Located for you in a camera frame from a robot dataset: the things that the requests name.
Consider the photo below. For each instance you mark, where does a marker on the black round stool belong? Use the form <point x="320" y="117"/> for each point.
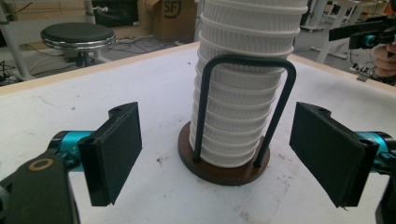
<point x="77" y="32"/>

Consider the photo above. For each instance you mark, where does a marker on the white metal desk frame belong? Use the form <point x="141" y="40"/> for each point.
<point x="327" y="40"/>

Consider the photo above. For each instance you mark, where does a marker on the white desk leg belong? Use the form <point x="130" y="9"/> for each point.
<point x="89" y="12"/>
<point x="14" y="46"/>

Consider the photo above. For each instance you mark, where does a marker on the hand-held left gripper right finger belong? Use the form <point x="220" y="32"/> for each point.
<point x="327" y="152"/>

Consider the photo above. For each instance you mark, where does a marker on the brown cardboard box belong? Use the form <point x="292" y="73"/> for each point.
<point x="174" y="26"/>

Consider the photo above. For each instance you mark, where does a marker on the stack of ribbed paper cups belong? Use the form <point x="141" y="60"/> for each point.
<point x="249" y="31"/>

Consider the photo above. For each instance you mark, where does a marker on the white foam table mat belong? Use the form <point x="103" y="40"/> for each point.
<point x="140" y="81"/>

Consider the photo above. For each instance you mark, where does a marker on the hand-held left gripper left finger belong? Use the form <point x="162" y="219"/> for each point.
<point x="112" y="155"/>

